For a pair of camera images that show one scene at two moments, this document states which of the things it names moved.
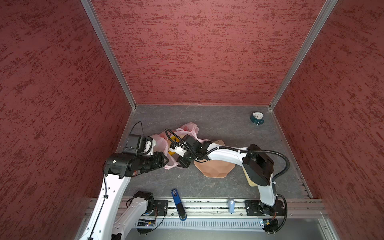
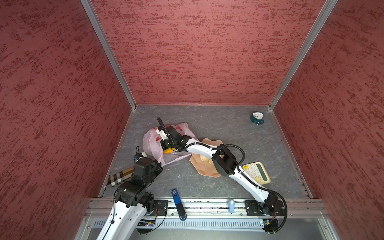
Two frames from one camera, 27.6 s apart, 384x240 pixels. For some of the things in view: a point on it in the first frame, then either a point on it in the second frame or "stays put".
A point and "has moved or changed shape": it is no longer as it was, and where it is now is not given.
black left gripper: x=158 y=162 to x=157 y=166
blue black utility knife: x=178 y=205 stays put
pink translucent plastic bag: x=162 y=141 has moved or changed shape
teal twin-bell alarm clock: x=257 y=118 stays put
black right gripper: x=184 y=163 to x=163 y=146
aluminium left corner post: x=106 y=42 stays put
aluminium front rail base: x=215 y=213 stays put
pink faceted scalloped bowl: x=214 y=169 stays put
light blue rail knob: x=231 y=206 stays put
